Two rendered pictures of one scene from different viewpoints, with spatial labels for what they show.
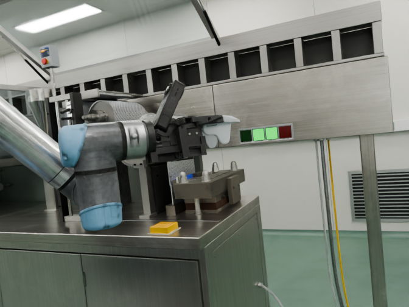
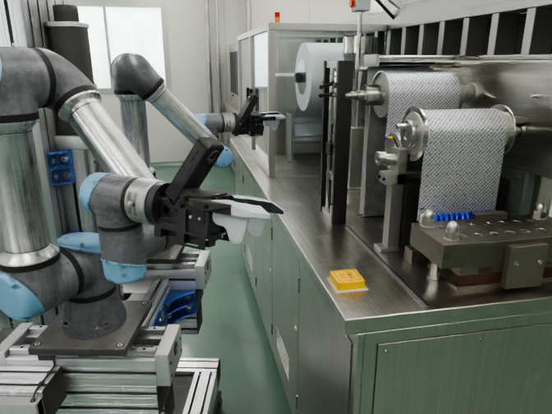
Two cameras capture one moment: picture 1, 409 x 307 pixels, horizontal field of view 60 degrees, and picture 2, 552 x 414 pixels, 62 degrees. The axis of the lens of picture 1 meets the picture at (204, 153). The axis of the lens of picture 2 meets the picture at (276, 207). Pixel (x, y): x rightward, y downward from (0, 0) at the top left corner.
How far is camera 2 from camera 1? 0.75 m
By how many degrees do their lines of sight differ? 55
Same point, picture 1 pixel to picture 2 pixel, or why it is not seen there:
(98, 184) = (103, 241)
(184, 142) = (180, 226)
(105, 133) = (108, 192)
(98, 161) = (101, 218)
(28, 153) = not seen: hidden behind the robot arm
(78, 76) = (420, 13)
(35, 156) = not seen: hidden behind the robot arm
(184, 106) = (526, 89)
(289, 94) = not seen: outside the picture
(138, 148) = (136, 217)
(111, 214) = (114, 273)
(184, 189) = (419, 236)
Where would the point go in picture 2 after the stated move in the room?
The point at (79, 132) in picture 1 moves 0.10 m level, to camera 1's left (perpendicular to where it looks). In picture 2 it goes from (90, 186) to (75, 174)
